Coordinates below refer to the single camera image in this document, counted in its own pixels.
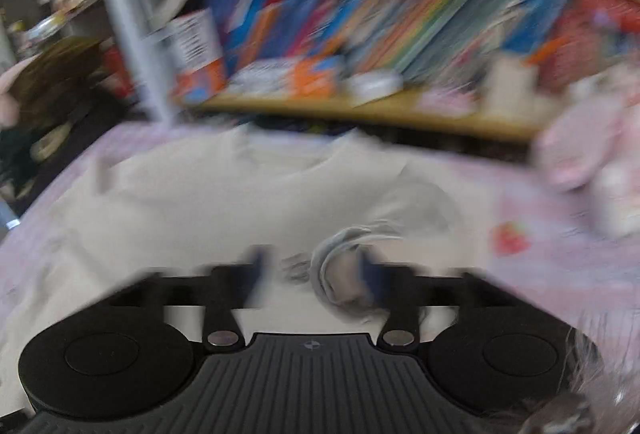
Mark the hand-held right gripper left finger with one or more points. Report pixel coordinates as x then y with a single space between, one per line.
257 274

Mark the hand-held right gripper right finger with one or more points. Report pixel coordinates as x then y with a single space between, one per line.
372 279

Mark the cream printed t-shirt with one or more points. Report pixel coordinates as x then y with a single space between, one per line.
225 194

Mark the white and wooden bookshelf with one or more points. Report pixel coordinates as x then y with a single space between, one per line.
350 109

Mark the pink checkered cartoon desk mat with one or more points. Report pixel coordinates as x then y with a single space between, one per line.
550 259

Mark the small white packet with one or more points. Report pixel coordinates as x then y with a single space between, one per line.
375 86

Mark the long white orange box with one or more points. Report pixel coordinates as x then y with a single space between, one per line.
310 78

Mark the pale wooden pen holder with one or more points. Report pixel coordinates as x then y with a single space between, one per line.
510 88

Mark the pale fluffy fur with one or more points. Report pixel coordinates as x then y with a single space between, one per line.
585 384

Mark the tall white orange box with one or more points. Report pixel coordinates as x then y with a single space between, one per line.
195 43

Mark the pink white plush bunny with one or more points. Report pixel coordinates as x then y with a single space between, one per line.
590 148

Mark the row of colourful books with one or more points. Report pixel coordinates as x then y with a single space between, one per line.
400 13

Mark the pink fluffy cloth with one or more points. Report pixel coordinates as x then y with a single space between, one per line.
7 93

